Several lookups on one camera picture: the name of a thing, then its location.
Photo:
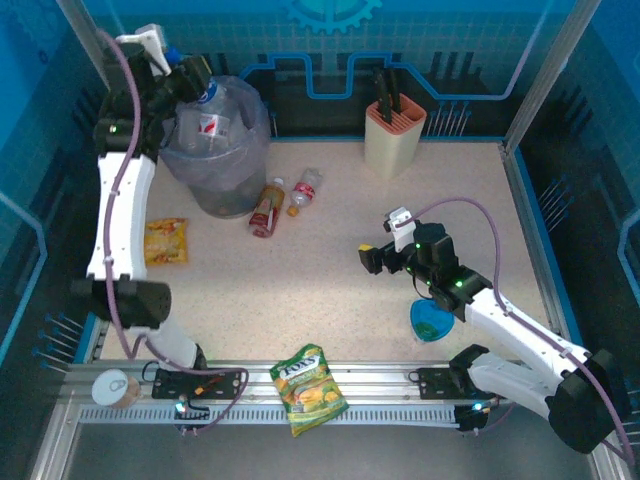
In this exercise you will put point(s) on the yellow snack bag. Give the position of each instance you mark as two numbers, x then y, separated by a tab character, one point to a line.
165	242

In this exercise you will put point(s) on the clear bottle red white label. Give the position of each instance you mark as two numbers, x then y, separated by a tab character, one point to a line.
210	127

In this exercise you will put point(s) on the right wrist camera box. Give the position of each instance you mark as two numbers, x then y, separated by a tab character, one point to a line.
400	220

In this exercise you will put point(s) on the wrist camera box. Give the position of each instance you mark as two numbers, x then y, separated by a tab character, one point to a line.
150	42
400	220

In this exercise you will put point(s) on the beige knife block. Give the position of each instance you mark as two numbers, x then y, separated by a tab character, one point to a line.
392	145

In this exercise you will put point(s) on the tin can with pull tab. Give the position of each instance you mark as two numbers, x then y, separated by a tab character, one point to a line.
112	390

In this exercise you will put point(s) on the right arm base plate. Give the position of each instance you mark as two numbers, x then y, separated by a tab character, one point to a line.
435	382

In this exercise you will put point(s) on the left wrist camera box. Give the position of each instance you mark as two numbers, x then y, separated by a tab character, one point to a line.
150	42

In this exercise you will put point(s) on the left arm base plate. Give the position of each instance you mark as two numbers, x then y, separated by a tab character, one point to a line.
200	382

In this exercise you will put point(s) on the green Fox's candy bag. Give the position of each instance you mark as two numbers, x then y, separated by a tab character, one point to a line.
307	390

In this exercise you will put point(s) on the aluminium frame rail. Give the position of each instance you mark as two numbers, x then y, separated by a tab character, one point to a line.
375	380

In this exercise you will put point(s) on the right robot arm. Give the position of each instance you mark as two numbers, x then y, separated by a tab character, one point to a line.
520	327

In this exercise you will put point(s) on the aluminium frame post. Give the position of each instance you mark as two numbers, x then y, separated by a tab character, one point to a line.
547	75
82	17

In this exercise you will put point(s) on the small bottle red label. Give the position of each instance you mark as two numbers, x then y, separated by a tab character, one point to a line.
304	192

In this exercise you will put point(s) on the grey bin with plastic liner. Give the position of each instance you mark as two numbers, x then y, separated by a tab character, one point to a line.
230	180

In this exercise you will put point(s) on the blue cap blue label bottle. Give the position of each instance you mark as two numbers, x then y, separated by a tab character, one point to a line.
209	92

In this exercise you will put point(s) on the blue plastic bowl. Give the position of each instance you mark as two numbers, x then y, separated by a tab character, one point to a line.
427	325

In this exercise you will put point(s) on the amber tea bottle red label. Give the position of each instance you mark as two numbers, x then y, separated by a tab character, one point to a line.
267	212

